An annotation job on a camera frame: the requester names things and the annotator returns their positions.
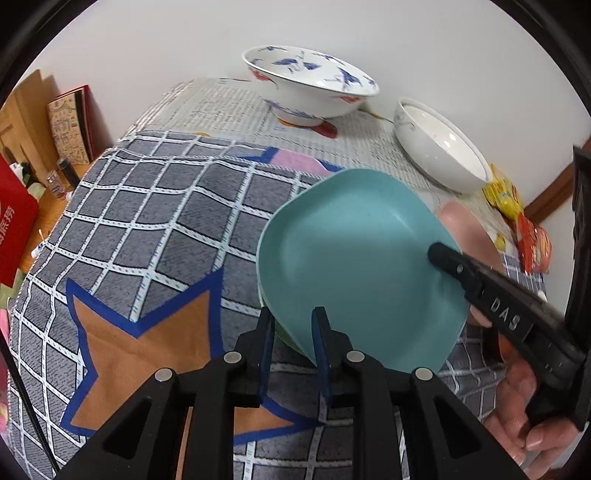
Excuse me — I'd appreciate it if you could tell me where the wooden board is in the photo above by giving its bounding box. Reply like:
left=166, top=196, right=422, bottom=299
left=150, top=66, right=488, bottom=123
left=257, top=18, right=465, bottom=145
left=0, top=69, right=59, bottom=186

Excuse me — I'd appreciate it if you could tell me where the large white bowl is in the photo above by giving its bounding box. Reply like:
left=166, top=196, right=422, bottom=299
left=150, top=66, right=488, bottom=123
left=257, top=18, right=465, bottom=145
left=393, top=97, right=494, bottom=195

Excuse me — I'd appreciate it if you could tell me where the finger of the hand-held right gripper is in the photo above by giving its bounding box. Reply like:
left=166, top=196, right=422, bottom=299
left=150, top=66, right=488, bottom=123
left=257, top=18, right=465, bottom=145
left=427, top=241, right=491, bottom=302

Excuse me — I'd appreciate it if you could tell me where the brown wooden door frame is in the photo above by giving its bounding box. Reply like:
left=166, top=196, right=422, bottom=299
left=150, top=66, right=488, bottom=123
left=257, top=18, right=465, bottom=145
left=523, top=137, right=591, bottom=223

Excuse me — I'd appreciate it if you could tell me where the green plate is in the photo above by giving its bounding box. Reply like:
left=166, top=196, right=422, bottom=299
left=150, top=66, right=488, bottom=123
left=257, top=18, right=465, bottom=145
left=257, top=281, right=319, bottom=359

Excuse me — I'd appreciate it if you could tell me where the yellow snack bag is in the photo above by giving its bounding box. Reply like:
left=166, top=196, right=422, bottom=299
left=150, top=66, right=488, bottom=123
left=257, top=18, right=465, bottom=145
left=481, top=163, right=526, bottom=223

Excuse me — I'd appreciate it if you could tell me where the red snack bag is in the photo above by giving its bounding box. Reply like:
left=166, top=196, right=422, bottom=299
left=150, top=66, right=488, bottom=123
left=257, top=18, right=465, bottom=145
left=514, top=212, right=553, bottom=276

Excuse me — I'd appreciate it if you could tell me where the wooden side table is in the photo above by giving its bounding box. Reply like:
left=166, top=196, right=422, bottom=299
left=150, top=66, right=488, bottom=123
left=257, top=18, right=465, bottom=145
left=17, top=161, right=94, bottom=271

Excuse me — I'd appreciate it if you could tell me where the person's right hand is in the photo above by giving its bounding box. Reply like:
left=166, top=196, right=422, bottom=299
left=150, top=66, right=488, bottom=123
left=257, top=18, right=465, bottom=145
left=484, top=364, right=579, bottom=480

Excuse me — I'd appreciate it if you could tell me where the beige book with red edge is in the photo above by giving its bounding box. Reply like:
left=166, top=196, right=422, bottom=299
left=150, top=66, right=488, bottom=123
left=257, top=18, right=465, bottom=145
left=45, top=85, right=96, bottom=165

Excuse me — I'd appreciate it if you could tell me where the red box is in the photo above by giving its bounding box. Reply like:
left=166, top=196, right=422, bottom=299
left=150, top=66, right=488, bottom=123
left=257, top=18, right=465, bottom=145
left=0, top=154, right=40, bottom=288

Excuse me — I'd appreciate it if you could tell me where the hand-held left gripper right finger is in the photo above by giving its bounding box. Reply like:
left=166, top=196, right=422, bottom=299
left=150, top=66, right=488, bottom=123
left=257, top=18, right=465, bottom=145
left=311, top=305, right=533, bottom=480

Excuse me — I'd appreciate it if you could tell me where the blue patterned white bowl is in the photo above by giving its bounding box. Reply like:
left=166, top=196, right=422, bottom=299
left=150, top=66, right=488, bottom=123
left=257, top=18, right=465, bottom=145
left=242, top=45, right=380, bottom=128

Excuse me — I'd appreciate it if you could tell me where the small clear glass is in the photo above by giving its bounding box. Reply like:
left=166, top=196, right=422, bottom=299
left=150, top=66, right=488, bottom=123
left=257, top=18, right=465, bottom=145
left=45, top=170, right=66, bottom=198

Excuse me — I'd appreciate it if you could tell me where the pink plate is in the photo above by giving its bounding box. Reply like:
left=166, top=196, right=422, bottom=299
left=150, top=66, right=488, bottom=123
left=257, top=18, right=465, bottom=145
left=436, top=200, right=507, bottom=329

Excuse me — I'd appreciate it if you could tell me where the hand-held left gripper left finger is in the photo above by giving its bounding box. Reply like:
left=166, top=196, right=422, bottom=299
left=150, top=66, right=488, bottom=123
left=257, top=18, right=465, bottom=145
left=54, top=306, right=276, bottom=480

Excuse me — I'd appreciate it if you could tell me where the grey checkered star tablecloth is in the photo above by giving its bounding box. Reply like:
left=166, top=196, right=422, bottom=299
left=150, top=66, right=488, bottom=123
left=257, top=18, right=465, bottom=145
left=8, top=129, right=551, bottom=480

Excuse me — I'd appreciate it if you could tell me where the teal plate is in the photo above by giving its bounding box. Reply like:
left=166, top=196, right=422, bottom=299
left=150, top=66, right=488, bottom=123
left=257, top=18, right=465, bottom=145
left=256, top=168, right=472, bottom=375

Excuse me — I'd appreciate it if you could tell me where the dark small bottle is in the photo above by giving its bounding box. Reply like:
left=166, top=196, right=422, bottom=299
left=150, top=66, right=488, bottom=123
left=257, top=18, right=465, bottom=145
left=57, top=157, right=82, bottom=190

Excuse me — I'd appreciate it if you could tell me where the newspaper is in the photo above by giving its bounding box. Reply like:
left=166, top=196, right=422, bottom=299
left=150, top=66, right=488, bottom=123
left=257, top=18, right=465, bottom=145
left=121, top=77, right=519, bottom=243

